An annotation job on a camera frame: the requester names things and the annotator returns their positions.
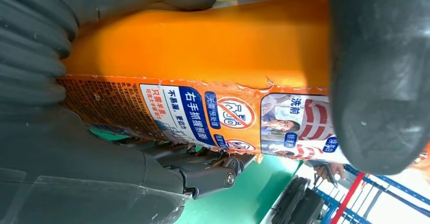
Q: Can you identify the red metal pole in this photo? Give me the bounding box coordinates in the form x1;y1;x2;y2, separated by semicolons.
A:
330;171;366;224

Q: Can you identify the black carrying case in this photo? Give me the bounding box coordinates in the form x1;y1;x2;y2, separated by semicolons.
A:
288;186;326;224

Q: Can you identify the blue metal rack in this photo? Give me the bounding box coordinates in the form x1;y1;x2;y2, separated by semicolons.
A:
315;163;430;224

